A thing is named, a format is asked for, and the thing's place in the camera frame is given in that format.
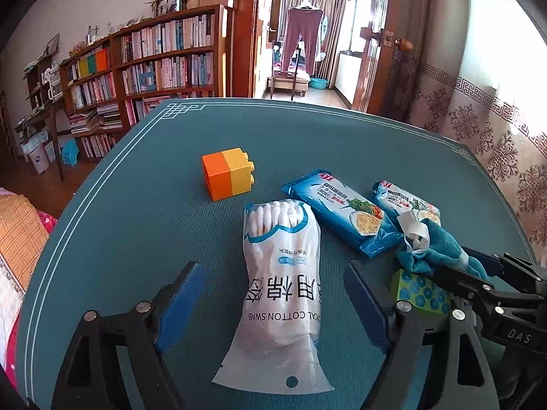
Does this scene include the blue towel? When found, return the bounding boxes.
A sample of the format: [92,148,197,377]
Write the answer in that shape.
[395,214,492,285]

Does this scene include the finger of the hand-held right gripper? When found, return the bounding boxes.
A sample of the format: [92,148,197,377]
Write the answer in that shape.
[433,265,506,309]
[462,245,547,285]

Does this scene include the blue snack packet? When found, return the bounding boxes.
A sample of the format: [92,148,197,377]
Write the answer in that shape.
[371,179,442,228]
[281,169,404,259]

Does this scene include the green blue-dotted sponge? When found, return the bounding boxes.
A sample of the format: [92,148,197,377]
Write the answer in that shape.
[390,269,453,317]

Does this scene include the wooden bookshelf with books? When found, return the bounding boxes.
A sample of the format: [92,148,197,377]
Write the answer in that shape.
[60,4,231,161]

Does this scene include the wooden bench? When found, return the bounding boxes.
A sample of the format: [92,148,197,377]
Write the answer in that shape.
[268,73,311,101]

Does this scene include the white patterned curtain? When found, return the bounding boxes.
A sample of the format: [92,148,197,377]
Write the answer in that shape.
[406,0,547,261]

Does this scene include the patterned bed blanket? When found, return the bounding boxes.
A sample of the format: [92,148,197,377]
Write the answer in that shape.
[0,188,58,394]

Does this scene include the hanging mauve pants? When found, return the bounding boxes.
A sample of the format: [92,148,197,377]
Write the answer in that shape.
[280,5,325,78]

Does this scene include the orange and yellow toy block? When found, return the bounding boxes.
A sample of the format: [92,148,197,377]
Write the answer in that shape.
[202,147,256,202]

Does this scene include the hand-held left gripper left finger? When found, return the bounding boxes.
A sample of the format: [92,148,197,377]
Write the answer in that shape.
[50,260,209,410]

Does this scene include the wooden door with knobs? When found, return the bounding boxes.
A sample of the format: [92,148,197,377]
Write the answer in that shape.
[352,0,417,114]

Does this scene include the white cotton swab bag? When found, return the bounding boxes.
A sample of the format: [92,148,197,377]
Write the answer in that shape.
[212,199,334,395]

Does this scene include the dark wooden side shelf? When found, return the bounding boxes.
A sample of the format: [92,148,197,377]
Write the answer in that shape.
[15,47,70,180]

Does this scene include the beige window curtain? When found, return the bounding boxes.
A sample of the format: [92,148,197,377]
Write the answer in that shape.
[284,0,349,78]

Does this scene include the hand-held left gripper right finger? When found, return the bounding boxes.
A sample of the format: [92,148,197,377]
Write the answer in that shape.
[343,260,501,410]

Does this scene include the wooden door frame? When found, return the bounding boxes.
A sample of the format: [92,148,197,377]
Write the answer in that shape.
[233,0,285,99]

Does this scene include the white storage bins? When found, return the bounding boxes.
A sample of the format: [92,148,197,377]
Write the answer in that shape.
[21,132,59,176]

